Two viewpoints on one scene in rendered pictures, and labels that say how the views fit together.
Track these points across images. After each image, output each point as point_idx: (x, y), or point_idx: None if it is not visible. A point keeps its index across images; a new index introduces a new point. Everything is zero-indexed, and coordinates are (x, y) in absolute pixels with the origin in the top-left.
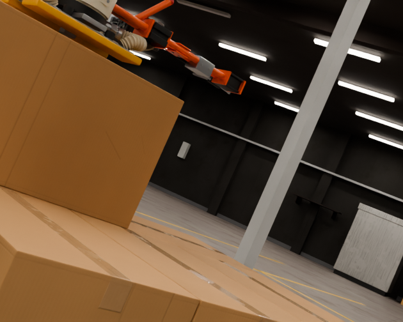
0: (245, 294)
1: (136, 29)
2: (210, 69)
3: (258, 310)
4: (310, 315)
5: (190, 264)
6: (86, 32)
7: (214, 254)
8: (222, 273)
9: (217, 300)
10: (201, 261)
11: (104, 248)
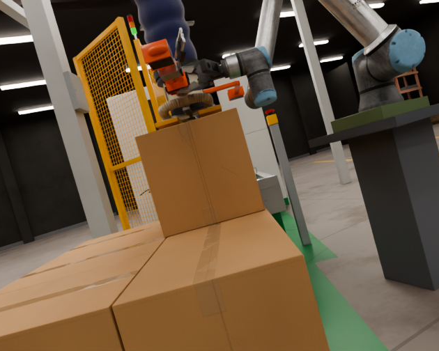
0: (47, 275)
1: None
2: (157, 71)
3: (27, 276)
4: None
5: (99, 258)
6: None
7: (166, 269)
8: (86, 269)
9: (45, 265)
10: (112, 262)
11: (101, 244)
